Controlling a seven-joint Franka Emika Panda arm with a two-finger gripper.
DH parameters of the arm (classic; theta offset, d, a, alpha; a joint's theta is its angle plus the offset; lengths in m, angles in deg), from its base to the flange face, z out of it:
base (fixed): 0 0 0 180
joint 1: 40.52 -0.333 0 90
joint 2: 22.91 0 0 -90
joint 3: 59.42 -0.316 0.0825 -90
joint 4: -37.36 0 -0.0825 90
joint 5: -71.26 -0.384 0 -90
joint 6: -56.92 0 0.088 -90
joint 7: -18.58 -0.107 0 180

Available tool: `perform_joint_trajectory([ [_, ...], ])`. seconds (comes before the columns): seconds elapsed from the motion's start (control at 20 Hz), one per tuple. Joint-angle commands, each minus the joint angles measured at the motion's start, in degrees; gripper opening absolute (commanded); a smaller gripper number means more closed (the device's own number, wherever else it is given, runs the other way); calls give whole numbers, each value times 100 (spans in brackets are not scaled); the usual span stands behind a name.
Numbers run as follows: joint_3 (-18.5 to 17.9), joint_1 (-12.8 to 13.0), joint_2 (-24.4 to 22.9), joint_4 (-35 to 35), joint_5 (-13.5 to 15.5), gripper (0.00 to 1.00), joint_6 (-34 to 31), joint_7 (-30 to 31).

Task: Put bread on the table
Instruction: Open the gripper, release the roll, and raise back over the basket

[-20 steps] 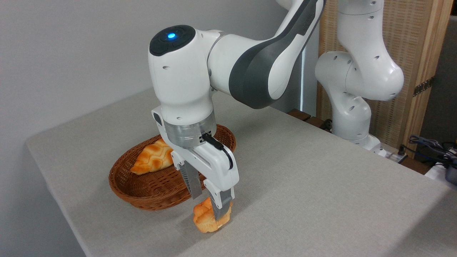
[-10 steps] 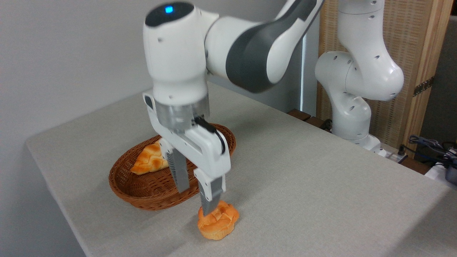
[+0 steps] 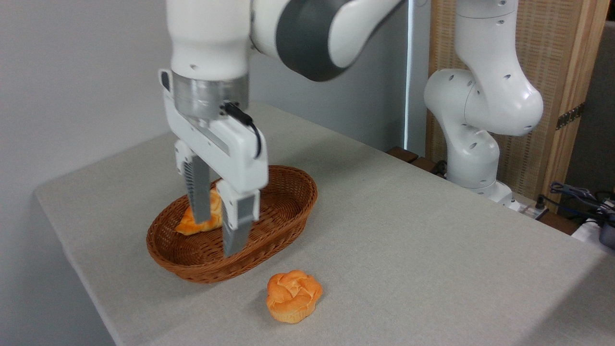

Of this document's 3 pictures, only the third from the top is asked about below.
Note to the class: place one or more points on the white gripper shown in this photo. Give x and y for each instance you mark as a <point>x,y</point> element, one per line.
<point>230,149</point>

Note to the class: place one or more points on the orange muffin-shaped bread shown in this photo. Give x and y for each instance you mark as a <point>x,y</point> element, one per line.
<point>294,297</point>

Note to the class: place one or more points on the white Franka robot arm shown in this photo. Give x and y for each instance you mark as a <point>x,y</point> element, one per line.
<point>483,101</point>

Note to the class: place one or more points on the braided golden bread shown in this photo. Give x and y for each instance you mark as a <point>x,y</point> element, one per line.
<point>185,225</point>

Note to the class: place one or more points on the brown wicker basket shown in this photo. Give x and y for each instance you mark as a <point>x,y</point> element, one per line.
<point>283,211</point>

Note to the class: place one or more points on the dark wooden platform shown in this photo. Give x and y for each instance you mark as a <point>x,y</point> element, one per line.
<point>408,157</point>

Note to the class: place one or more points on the grey tablecloth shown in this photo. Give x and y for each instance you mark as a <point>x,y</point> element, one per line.
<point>432,240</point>

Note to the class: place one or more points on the white vertical strip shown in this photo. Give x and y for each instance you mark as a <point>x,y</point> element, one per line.
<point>409,72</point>

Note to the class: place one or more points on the metal screen hinge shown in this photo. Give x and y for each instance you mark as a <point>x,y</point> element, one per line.
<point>570,116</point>

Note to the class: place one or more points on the wooden rattan screen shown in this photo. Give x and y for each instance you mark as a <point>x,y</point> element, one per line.
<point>552,43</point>

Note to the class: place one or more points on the grey box device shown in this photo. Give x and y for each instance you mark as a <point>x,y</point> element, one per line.
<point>608,236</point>

